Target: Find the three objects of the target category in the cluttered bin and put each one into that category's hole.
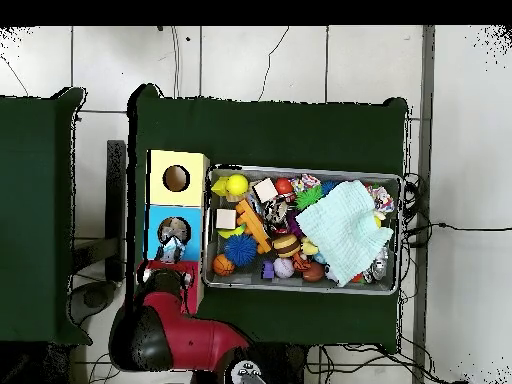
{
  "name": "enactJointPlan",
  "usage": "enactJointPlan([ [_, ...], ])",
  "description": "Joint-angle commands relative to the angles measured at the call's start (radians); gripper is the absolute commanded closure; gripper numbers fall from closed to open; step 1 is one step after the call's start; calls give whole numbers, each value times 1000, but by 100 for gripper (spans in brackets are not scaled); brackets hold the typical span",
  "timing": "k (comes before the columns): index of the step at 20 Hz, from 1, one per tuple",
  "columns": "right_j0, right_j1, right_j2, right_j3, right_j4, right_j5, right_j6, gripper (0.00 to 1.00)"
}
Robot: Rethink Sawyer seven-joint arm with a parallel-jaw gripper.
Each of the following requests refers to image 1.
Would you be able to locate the clear plastic bottle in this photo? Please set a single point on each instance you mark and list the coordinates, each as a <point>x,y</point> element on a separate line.
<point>172,244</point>

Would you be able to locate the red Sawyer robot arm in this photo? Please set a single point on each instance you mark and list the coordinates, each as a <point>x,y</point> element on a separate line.
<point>188,340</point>

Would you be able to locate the wooden box with three holes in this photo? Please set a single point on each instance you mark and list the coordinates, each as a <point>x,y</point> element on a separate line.
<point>192,192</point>

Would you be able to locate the silver mesh bin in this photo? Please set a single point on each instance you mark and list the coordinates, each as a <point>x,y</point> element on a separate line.
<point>320,286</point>

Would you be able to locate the orange toy basketball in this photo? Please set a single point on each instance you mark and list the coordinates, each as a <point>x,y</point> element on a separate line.
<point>222,265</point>

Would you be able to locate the blue spiky ball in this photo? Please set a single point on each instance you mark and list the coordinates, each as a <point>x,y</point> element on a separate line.
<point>240,250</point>

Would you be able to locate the wooden cube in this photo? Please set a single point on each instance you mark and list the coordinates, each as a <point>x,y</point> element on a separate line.
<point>226,218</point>
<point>265,190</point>

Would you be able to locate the orange plastic toy block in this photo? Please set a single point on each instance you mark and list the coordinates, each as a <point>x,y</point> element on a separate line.
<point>252,226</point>

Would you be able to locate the yellow cheese wedge toy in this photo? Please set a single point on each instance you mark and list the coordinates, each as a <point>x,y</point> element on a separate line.
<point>219,186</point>

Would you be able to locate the yellow ball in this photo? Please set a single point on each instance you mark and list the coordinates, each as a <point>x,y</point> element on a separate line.
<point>236,184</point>

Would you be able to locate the toy burger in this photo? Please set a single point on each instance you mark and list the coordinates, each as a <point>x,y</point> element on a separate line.
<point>286,245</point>

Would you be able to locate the green spiky ball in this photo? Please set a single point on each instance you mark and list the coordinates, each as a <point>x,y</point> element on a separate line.
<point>309,196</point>

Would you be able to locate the dark green table cloth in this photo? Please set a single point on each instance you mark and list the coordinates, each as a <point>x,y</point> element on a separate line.
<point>32,220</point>
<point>272,132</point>

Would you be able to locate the mint green knitted cloth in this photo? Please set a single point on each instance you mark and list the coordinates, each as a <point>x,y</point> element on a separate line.
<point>344,228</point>

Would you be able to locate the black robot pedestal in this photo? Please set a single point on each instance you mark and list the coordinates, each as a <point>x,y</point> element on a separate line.
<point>284,366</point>

